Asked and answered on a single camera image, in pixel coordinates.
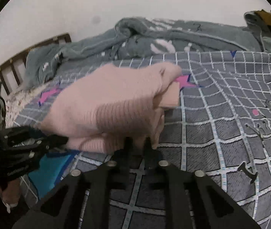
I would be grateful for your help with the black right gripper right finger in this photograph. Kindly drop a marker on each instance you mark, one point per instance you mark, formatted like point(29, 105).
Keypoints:
point(192, 200)

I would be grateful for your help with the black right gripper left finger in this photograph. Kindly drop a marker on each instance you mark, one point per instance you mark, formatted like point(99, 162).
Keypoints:
point(82, 198)

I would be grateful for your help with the pink knitted sweater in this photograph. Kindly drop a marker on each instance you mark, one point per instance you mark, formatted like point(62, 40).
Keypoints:
point(97, 112)

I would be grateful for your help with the floral white bedsheet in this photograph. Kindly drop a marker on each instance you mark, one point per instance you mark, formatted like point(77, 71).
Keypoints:
point(18, 99)

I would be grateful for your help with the dark wooden headboard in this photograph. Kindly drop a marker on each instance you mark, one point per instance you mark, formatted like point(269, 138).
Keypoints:
point(12, 71)

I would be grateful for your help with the grey checked star bedsheet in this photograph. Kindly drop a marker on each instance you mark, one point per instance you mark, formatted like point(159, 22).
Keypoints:
point(221, 123)

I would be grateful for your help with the grey-green floral blanket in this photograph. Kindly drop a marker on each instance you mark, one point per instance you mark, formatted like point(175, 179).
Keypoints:
point(139, 37)

